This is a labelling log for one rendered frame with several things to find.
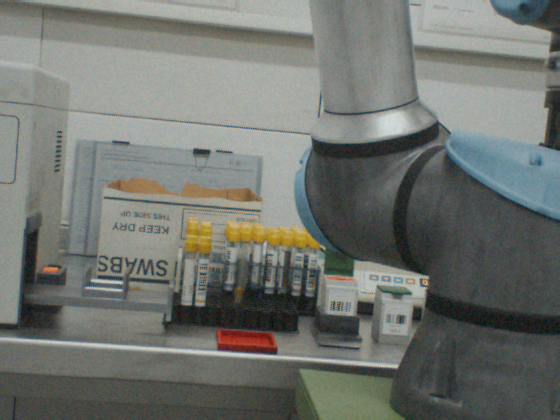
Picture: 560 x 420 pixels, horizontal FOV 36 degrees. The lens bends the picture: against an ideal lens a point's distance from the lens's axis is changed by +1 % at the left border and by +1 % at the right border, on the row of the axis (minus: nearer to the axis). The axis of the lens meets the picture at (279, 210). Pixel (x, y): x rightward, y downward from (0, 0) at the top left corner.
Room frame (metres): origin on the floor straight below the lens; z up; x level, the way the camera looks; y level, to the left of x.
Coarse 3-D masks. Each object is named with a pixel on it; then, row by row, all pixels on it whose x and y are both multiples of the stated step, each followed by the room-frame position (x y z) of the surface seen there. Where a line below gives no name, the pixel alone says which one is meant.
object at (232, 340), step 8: (224, 336) 1.02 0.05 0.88; (232, 336) 1.02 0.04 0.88; (240, 336) 1.03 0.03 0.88; (248, 336) 1.03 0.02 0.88; (256, 336) 1.03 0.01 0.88; (264, 336) 1.03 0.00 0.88; (272, 336) 1.02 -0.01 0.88; (224, 344) 0.96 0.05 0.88; (232, 344) 0.96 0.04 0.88; (240, 344) 0.96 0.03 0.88; (248, 344) 0.97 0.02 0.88; (256, 344) 1.00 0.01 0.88; (264, 344) 1.00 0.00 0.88; (272, 344) 0.99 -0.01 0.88; (272, 352) 0.97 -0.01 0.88
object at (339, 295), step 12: (324, 276) 1.08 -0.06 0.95; (336, 276) 1.09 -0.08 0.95; (324, 288) 1.07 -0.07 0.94; (336, 288) 1.05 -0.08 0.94; (348, 288) 1.05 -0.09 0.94; (324, 300) 1.06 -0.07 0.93; (336, 300) 1.05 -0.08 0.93; (348, 300) 1.05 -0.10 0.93; (324, 312) 1.05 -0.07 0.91; (336, 312) 1.05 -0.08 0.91; (348, 312) 1.05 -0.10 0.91
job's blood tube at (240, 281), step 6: (240, 246) 1.12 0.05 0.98; (246, 246) 1.12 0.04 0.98; (240, 252) 1.12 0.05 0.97; (246, 252) 1.12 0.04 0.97; (240, 258) 1.11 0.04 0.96; (246, 258) 1.12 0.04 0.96; (240, 264) 1.11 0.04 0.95; (246, 264) 1.12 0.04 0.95; (240, 270) 1.11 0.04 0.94; (240, 276) 1.11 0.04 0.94; (240, 282) 1.11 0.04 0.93; (234, 288) 1.12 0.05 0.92; (240, 288) 1.11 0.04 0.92; (234, 294) 1.12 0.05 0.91; (240, 294) 1.11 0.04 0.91; (234, 300) 1.12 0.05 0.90; (240, 300) 1.11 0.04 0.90
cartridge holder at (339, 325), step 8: (320, 312) 1.05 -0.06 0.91; (312, 320) 1.11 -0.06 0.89; (320, 320) 1.04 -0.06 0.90; (328, 320) 1.04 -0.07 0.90; (336, 320) 1.04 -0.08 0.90; (344, 320) 1.05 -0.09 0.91; (352, 320) 1.05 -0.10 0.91; (312, 328) 1.09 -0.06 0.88; (320, 328) 1.04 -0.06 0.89; (328, 328) 1.04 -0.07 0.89; (336, 328) 1.04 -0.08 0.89; (344, 328) 1.05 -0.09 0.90; (352, 328) 1.05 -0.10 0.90; (320, 336) 1.03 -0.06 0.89; (328, 336) 1.03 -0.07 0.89; (336, 336) 1.03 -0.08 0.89; (344, 336) 1.03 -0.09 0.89; (352, 336) 1.03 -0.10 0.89; (360, 336) 1.04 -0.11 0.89; (320, 344) 1.03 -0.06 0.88; (328, 344) 1.03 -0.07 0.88; (336, 344) 1.03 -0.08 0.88; (344, 344) 1.03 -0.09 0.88; (352, 344) 1.03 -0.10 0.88; (360, 344) 1.03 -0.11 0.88
